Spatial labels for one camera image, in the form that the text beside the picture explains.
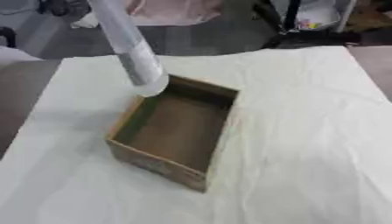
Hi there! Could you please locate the tan cardboard box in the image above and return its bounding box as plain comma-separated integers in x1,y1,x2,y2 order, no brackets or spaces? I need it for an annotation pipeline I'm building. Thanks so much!
104,73,242,193

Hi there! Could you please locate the white bag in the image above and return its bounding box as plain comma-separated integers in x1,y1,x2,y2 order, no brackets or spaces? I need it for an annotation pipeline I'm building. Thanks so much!
274,0,345,32

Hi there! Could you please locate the pink cloth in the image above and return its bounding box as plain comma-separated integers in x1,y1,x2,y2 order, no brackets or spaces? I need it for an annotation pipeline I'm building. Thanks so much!
123,0,224,26

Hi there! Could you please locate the tall white bottle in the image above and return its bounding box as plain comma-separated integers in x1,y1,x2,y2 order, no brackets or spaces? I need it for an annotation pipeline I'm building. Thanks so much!
86,0,172,98

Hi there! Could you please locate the black tripod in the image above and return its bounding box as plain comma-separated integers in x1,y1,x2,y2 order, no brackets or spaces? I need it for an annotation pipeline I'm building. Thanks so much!
252,0,359,49

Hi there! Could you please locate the black bag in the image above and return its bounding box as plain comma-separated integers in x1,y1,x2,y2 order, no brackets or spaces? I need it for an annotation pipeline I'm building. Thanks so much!
37,0,92,18

